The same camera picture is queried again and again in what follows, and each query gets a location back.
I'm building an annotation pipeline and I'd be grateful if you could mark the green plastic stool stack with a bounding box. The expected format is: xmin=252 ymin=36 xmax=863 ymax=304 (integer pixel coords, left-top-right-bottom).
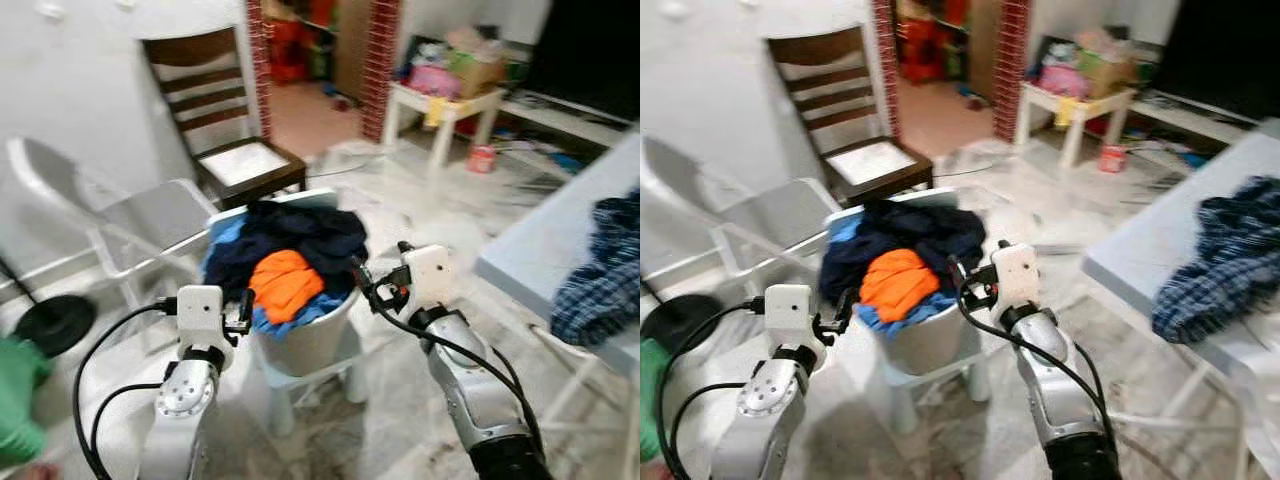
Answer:
xmin=640 ymin=338 xmax=673 ymax=466
xmin=0 ymin=335 xmax=53 ymax=466

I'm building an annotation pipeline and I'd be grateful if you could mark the pink bag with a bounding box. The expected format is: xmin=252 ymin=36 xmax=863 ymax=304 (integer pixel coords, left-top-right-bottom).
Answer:
xmin=408 ymin=62 xmax=461 ymax=99
xmin=1038 ymin=62 xmax=1091 ymax=99

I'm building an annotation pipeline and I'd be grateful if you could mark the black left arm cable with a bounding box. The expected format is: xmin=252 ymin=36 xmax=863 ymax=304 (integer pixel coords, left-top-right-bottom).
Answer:
xmin=88 ymin=382 xmax=166 ymax=480
xmin=668 ymin=380 xmax=751 ymax=480
xmin=655 ymin=295 xmax=769 ymax=480
xmin=72 ymin=298 xmax=181 ymax=480

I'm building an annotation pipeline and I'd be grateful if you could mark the brown cardboard box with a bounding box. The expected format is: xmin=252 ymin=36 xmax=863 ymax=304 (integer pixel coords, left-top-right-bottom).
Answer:
xmin=455 ymin=45 xmax=506 ymax=96
xmin=1085 ymin=45 xmax=1136 ymax=96

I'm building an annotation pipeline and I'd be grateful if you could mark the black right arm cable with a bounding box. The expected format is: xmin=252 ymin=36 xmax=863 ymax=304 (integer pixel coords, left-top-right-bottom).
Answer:
xmin=950 ymin=285 xmax=1116 ymax=441
xmin=355 ymin=285 xmax=546 ymax=451

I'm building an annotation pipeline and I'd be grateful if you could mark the dark wooden chair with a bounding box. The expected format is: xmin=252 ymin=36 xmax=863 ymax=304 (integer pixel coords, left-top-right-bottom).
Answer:
xmin=140 ymin=25 xmax=309 ymax=211
xmin=765 ymin=25 xmax=936 ymax=209

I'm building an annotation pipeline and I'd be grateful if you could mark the small white kids table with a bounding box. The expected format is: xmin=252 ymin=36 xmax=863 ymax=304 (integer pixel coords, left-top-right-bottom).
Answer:
xmin=383 ymin=82 xmax=508 ymax=169
xmin=1013 ymin=82 xmax=1139 ymax=169

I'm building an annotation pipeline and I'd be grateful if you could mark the blue grey folding table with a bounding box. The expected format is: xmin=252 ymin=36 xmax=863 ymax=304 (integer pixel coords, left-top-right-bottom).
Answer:
xmin=475 ymin=130 xmax=641 ymax=480
xmin=1080 ymin=118 xmax=1280 ymax=480

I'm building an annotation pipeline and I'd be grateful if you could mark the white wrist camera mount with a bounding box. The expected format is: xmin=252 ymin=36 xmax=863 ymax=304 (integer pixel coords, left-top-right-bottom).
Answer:
xmin=765 ymin=284 xmax=816 ymax=348
xmin=177 ymin=285 xmax=223 ymax=348
xmin=990 ymin=243 xmax=1039 ymax=306
xmin=402 ymin=245 xmax=449 ymax=311

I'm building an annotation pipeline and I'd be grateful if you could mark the grey folding chair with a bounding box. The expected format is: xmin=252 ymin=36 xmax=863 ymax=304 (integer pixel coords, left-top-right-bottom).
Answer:
xmin=5 ymin=135 xmax=221 ymax=301
xmin=640 ymin=135 xmax=846 ymax=301

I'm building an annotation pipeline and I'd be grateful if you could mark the red plastic stool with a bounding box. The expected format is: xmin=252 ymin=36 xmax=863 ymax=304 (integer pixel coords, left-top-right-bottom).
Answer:
xmin=268 ymin=15 xmax=313 ymax=83
xmin=898 ymin=15 xmax=946 ymax=83

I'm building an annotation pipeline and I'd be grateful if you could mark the blue plaid shirt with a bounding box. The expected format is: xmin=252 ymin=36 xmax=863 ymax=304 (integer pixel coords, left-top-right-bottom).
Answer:
xmin=550 ymin=190 xmax=641 ymax=348
xmin=1150 ymin=175 xmax=1280 ymax=346

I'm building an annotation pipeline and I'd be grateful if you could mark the blue garment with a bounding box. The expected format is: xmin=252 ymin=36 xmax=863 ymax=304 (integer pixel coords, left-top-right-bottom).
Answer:
xmin=825 ymin=215 xmax=966 ymax=336
xmin=205 ymin=215 xmax=351 ymax=341

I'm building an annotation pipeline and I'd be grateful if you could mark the grey pedestal fan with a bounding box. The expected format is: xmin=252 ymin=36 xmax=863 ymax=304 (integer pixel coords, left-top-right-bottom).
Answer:
xmin=0 ymin=255 xmax=98 ymax=358
xmin=640 ymin=293 xmax=723 ymax=356

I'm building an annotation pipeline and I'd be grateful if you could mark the white television shelf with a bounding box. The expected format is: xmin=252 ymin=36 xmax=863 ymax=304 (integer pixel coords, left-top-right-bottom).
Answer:
xmin=1130 ymin=90 xmax=1263 ymax=146
xmin=500 ymin=92 xmax=641 ymax=151

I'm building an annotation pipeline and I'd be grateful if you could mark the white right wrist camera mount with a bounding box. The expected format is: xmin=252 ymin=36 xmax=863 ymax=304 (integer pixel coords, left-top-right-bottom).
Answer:
xmin=402 ymin=245 xmax=449 ymax=311
xmin=990 ymin=243 xmax=1039 ymax=306

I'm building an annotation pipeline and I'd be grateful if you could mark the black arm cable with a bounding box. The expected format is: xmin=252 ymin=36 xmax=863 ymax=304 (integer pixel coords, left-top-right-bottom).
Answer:
xmin=72 ymin=298 xmax=181 ymax=480
xmin=355 ymin=285 xmax=546 ymax=451
xmin=668 ymin=380 xmax=751 ymax=480
xmin=950 ymin=285 xmax=1116 ymax=441
xmin=88 ymin=382 xmax=166 ymax=480
xmin=655 ymin=295 xmax=769 ymax=480

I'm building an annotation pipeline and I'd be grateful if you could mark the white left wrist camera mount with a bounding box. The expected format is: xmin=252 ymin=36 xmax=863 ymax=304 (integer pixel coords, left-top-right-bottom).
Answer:
xmin=765 ymin=284 xmax=816 ymax=348
xmin=177 ymin=285 xmax=223 ymax=348

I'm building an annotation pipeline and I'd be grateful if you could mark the black television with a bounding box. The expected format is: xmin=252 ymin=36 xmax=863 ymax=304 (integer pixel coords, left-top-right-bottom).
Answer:
xmin=1150 ymin=0 xmax=1280 ymax=121
xmin=520 ymin=0 xmax=641 ymax=123

